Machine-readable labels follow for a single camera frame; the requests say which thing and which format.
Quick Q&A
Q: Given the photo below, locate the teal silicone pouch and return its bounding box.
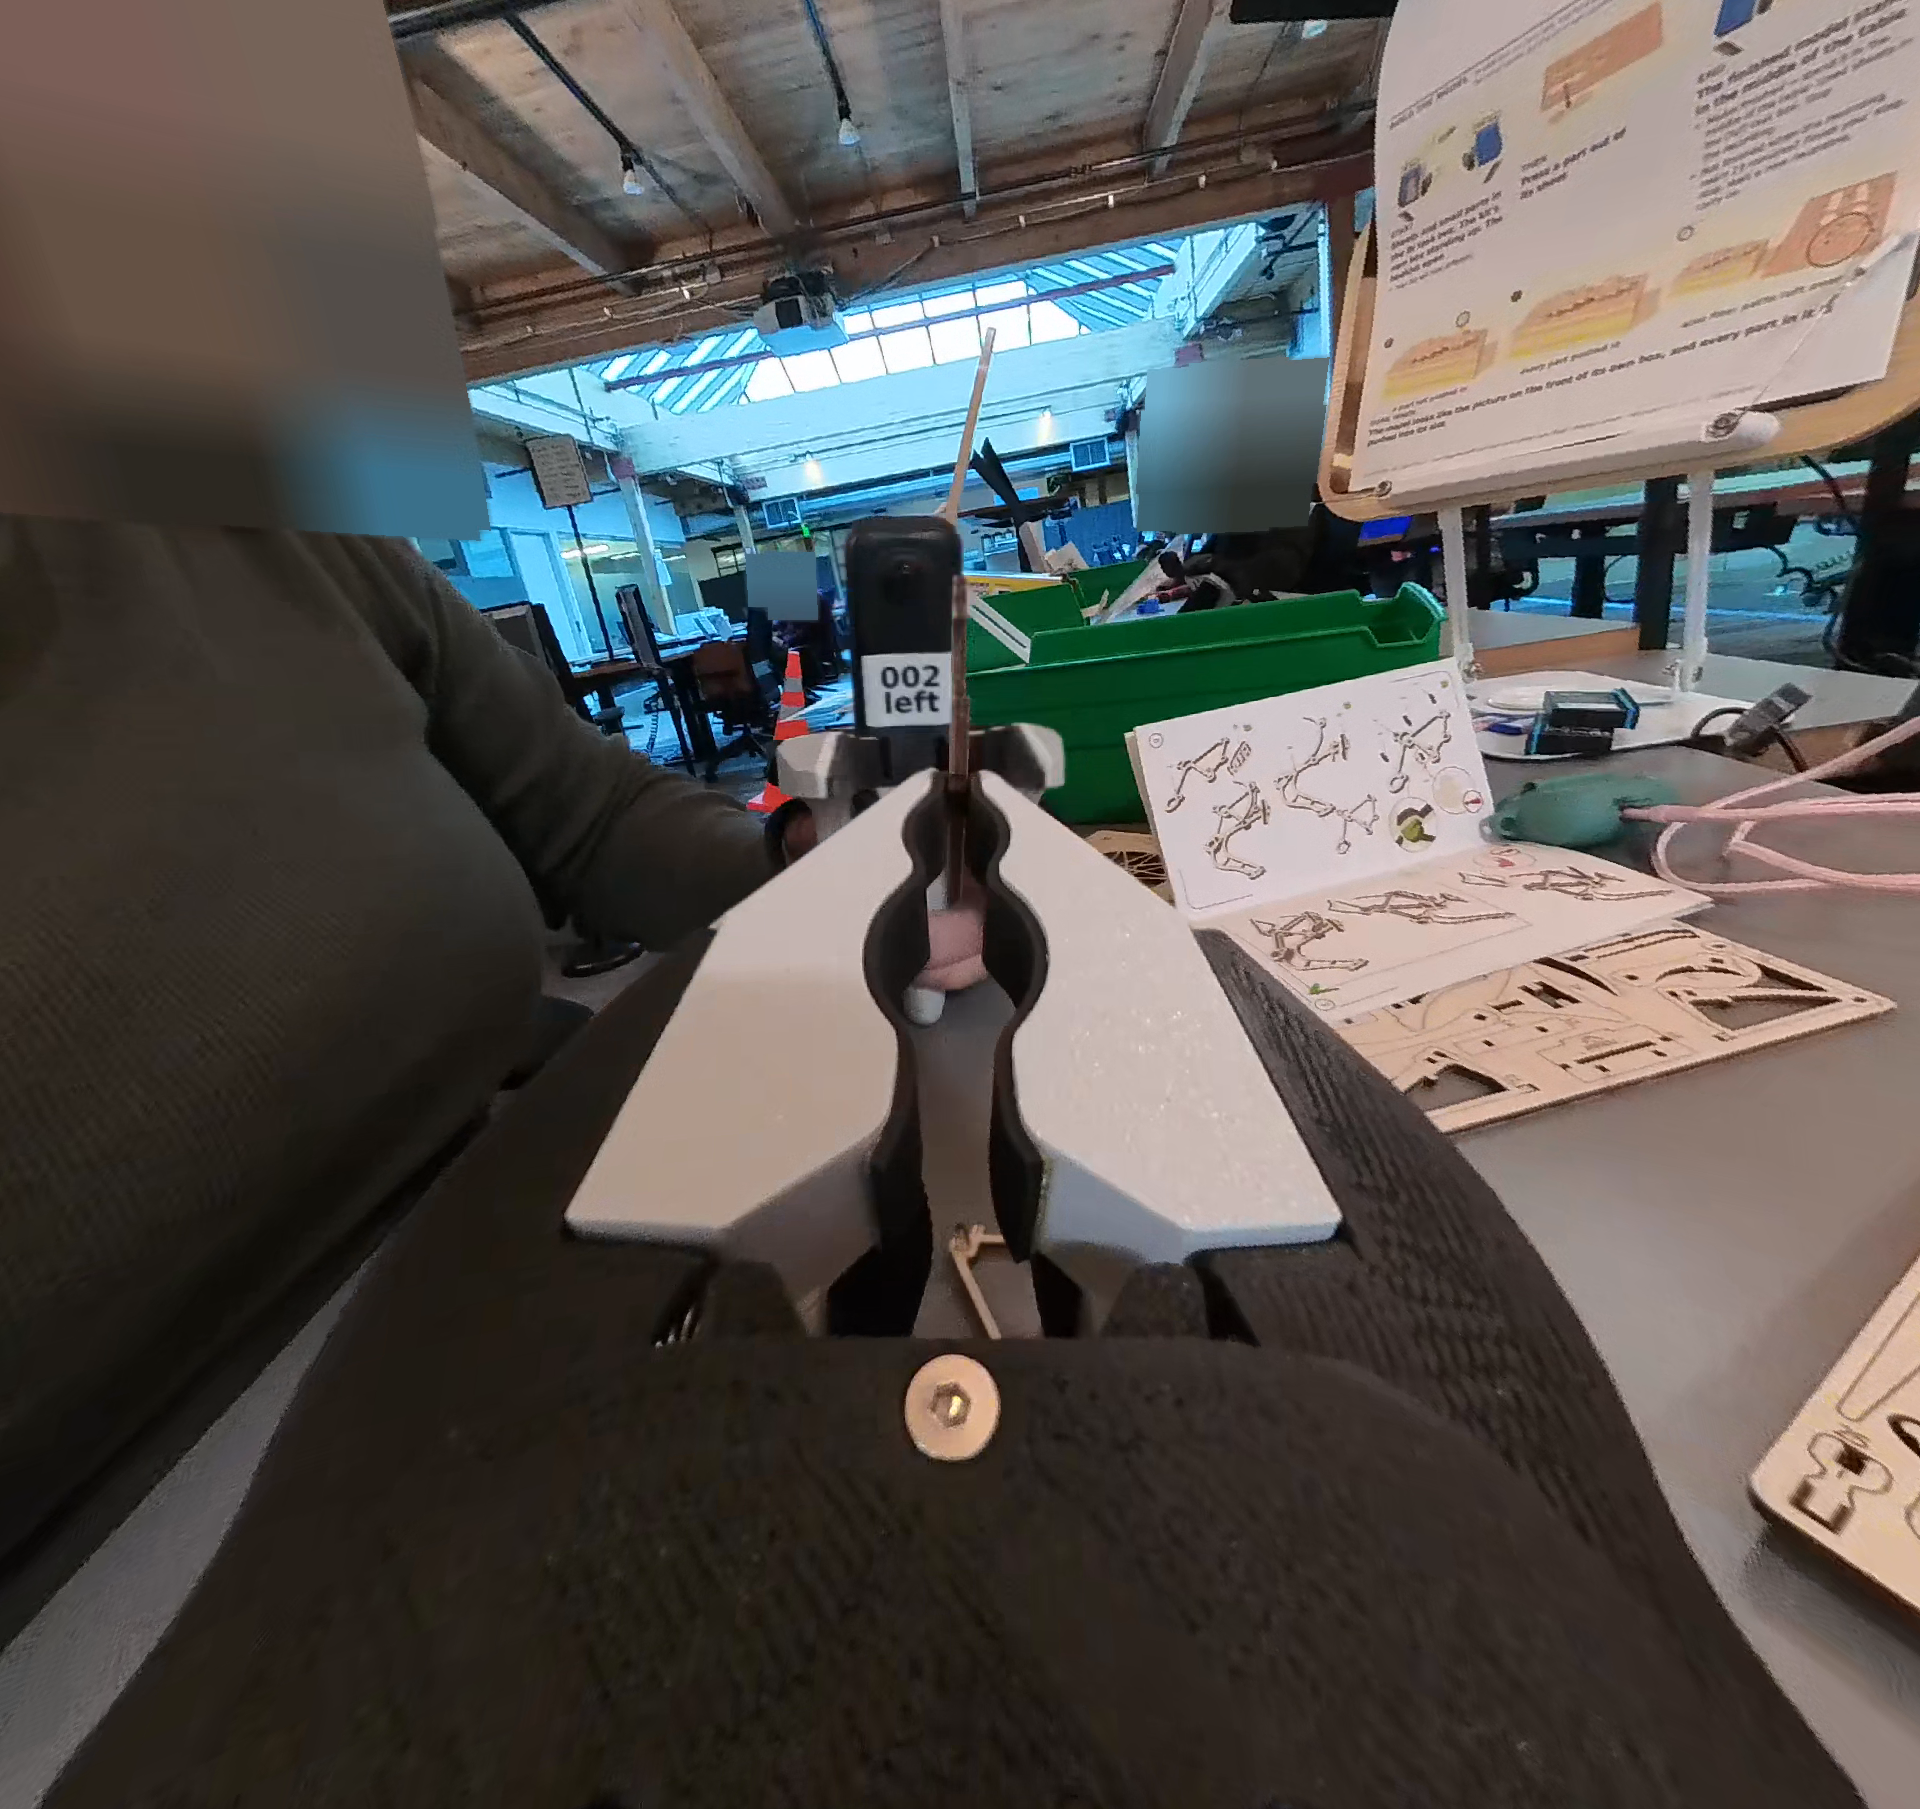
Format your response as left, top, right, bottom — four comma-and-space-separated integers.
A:
1485, 773, 1683, 847

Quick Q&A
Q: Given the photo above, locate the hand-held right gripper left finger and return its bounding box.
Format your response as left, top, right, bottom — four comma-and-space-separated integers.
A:
563, 772, 950, 1333

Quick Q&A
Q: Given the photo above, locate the pink cable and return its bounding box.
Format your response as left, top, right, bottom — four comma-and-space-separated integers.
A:
1618, 722, 1920, 898

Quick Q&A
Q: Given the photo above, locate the wooden model arm part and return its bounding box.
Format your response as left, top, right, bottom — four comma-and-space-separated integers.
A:
930, 327, 1004, 915

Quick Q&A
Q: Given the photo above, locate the instruction sheet on clipboard stand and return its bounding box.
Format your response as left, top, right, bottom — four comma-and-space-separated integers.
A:
1317, 0, 1920, 695

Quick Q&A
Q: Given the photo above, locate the printed instruction sheet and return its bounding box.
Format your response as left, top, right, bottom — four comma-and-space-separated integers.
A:
1356, 0, 1920, 462

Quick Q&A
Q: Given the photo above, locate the white instruction booklet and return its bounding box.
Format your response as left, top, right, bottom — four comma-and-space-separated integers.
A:
1128, 666, 1716, 1019

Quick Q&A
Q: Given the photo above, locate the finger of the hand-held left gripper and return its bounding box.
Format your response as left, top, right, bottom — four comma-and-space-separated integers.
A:
971, 723, 1070, 809
773, 729, 870, 837

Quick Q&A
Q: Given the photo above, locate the orange traffic cone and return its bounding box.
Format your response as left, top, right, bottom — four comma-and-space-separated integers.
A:
744, 649, 816, 813

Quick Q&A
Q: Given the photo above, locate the small black blue box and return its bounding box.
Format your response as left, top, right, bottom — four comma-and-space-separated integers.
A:
1526, 688, 1640, 761

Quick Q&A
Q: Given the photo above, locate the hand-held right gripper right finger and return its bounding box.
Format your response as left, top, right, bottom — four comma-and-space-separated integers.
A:
971, 772, 1345, 1335

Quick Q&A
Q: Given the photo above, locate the person's left forearm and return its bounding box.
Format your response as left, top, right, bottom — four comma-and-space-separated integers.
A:
419, 534, 782, 942

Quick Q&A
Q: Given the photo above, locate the laser-cut wooden parts sheet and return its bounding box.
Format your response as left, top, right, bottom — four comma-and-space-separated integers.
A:
1749, 1255, 1920, 1619
1334, 923, 1894, 1137

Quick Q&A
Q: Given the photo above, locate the green plastic bin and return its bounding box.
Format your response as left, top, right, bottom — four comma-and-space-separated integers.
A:
958, 581, 1448, 827

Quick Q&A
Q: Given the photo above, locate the wooden spoked wheel part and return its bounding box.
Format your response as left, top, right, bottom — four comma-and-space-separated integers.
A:
1083, 826, 1191, 930

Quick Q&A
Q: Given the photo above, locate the person's left hand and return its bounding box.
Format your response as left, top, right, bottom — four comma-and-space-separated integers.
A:
917, 871, 1004, 998

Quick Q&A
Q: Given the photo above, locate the black adapter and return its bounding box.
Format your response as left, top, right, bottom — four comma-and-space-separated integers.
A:
1695, 682, 1817, 752

